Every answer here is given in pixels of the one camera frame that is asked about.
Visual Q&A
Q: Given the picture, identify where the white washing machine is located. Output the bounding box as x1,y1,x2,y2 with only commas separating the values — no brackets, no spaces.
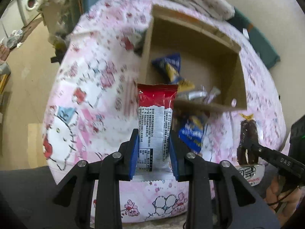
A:
17,0,39,26

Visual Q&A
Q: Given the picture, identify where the pink Hello Kitty bedsheet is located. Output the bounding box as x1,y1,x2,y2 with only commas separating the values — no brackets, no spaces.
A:
42,0,287,223

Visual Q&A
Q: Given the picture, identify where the person's right hand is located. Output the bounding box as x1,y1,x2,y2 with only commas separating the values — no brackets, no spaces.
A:
264,176,302,226

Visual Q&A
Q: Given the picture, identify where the blue yellow snack packet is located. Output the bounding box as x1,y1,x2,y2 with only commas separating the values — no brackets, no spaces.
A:
152,53,195,93
178,114,208,154

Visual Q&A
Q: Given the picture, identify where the red white snack packet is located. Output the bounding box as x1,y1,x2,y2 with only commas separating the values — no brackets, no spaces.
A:
136,84,178,181

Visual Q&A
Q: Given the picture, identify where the dark brown snack packet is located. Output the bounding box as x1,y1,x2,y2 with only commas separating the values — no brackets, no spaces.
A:
237,113,258,165

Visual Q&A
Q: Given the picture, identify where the teal pillow by wall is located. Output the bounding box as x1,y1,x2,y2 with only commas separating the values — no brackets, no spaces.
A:
228,7,281,69

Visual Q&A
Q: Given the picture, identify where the brown cardboard box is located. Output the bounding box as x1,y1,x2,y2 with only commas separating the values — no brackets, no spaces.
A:
138,5,247,113

